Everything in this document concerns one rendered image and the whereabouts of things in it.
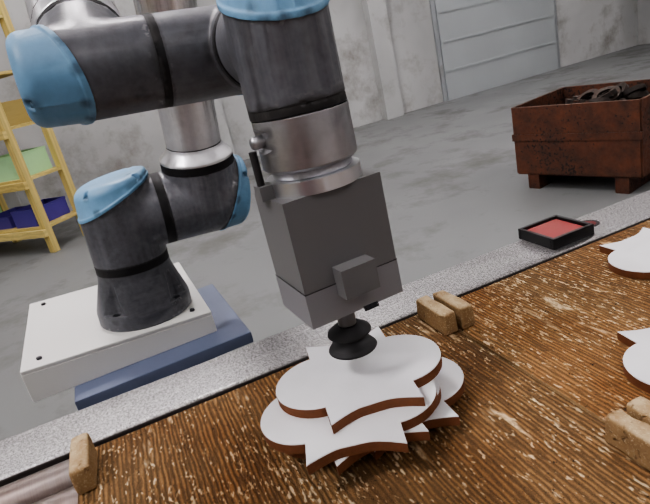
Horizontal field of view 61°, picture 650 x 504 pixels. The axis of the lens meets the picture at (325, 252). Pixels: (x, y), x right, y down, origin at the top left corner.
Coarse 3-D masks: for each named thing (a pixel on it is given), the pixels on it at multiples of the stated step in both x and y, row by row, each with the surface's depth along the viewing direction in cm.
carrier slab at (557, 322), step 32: (640, 224) 77; (576, 256) 72; (512, 288) 68; (544, 288) 66; (576, 288) 65; (608, 288) 63; (640, 288) 62; (480, 320) 63; (512, 320) 61; (544, 320) 60; (576, 320) 58; (608, 320) 57; (640, 320) 56; (512, 352) 56; (544, 352) 54; (576, 352) 53; (608, 352) 52; (544, 384) 50; (576, 384) 49; (608, 384) 48
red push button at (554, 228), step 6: (552, 222) 87; (558, 222) 86; (564, 222) 86; (534, 228) 86; (540, 228) 85; (546, 228) 85; (552, 228) 84; (558, 228) 84; (564, 228) 83; (570, 228) 83; (576, 228) 82; (546, 234) 83; (552, 234) 82; (558, 234) 82
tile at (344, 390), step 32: (320, 352) 54; (384, 352) 51; (416, 352) 50; (288, 384) 50; (320, 384) 49; (352, 384) 48; (384, 384) 47; (416, 384) 47; (320, 416) 46; (352, 416) 44
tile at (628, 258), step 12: (648, 228) 73; (624, 240) 71; (636, 240) 71; (648, 240) 70; (612, 252) 69; (624, 252) 68; (636, 252) 68; (648, 252) 67; (612, 264) 66; (624, 264) 65; (636, 264) 65; (648, 264) 64; (624, 276) 65; (636, 276) 64; (648, 276) 63
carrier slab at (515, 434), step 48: (432, 336) 62; (480, 384) 52; (528, 384) 50; (144, 432) 57; (192, 432) 55; (240, 432) 53; (432, 432) 47; (480, 432) 46; (528, 432) 45; (576, 432) 44; (144, 480) 50; (192, 480) 48; (240, 480) 47; (288, 480) 46; (336, 480) 44; (384, 480) 43; (432, 480) 42; (480, 480) 41; (528, 480) 40; (576, 480) 39; (624, 480) 39
